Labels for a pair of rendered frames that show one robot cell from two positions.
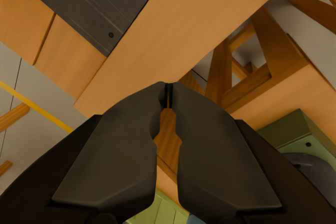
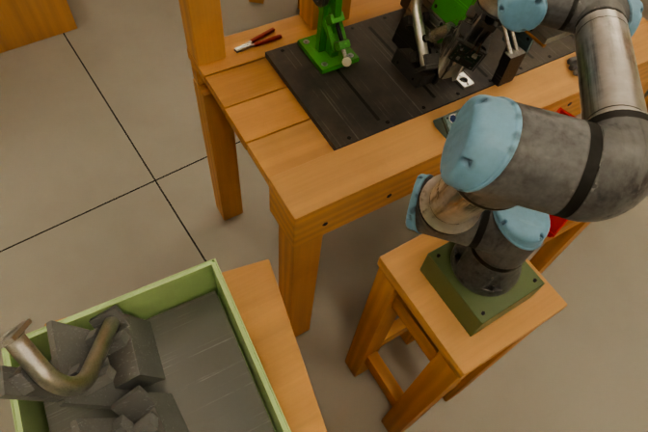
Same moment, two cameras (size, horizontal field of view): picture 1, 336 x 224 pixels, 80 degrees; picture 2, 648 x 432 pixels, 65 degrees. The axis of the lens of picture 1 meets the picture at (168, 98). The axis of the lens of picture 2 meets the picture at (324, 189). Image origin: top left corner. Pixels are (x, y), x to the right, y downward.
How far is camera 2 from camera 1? 1.22 m
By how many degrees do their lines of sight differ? 68
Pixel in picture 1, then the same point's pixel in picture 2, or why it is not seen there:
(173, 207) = not seen: outside the picture
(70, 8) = (327, 118)
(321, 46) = (495, 410)
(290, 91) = not seen: hidden behind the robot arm
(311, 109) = not seen: hidden behind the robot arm
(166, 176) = (300, 364)
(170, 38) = (391, 150)
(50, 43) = (283, 134)
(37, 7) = (292, 114)
